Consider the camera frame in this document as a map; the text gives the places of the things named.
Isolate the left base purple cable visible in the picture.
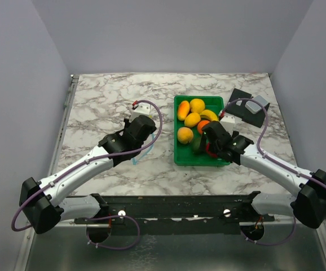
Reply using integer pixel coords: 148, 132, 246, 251
87, 215, 142, 251

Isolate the peach fruit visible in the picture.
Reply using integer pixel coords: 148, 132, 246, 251
177, 127, 194, 145

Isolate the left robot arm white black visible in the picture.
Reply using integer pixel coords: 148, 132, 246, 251
19, 115, 157, 234

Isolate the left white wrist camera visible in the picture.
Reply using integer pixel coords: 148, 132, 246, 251
130, 102, 151, 121

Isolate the yellow lemon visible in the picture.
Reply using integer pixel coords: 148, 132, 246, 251
190, 98, 205, 114
184, 112, 201, 128

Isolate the grey scale platform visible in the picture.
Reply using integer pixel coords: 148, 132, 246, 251
245, 95, 269, 115

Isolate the black scale base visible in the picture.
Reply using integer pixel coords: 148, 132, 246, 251
226, 88, 270, 128

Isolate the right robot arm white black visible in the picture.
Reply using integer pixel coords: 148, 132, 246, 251
202, 121, 326, 229

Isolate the yellow lemon back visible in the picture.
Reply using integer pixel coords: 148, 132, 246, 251
190, 98, 205, 114

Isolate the red apple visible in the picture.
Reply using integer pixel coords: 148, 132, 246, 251
205, 143, 218, 159

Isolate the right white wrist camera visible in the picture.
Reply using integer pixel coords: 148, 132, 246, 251
219, 112, 235, 135

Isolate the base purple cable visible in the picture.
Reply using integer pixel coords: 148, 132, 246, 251
244, 216, 297, 246
87, 215, 142, 251

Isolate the green avocado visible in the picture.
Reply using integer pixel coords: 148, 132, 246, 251
191, 137, 206, 155

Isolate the red yellow mango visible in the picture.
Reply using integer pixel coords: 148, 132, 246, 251
177, 100, 190, 121

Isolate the clear zip top bag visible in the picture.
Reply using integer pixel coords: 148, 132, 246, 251
131, 133, 155, 165

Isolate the black mounting rail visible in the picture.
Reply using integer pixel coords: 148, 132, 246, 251
64, 194, 276, 237

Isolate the orange fruit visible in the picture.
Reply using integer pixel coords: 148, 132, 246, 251
197, 120, 210, 134

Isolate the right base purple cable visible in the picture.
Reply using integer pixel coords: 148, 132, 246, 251
244, 216, 297, 246

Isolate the yellow lemon front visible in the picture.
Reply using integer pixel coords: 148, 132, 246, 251
184, 112, 201, 128

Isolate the yellow banana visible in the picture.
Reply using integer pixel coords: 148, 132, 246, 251
200, 110, 219, 121

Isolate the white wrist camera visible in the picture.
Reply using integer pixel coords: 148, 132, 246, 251
130, 102, 151, 121
219, 112, 235, 135

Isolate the green plastic bin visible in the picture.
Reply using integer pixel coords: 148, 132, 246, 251
174, 95, 230, 167

